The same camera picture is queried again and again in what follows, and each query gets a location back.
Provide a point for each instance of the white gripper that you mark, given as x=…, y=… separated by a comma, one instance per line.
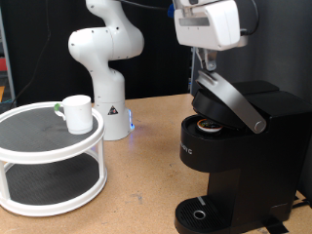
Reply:
x=211, y=34

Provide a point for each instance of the perforated metal upright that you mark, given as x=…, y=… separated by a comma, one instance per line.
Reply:
x=191, y=81

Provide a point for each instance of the red background object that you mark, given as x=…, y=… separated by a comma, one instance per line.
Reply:
x=2, y=64

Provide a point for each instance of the grey metal frame post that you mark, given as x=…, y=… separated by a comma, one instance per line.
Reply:
x=6, y=58

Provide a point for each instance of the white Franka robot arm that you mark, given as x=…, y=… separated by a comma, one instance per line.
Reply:
x=107, y=81

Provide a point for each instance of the white two-tier turntable shelf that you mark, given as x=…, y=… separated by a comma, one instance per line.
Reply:
x=58, y=154

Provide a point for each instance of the grey partition panel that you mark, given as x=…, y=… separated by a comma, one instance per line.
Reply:
x=286, y=48

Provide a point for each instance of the black Keurig coffee machine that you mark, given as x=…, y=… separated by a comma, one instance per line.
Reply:
x=243, y=169

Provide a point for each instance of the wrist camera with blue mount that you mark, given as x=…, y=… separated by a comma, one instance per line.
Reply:
x=244, y=35

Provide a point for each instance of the white coffee pod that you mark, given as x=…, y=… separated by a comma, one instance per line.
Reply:
x=209, y=126

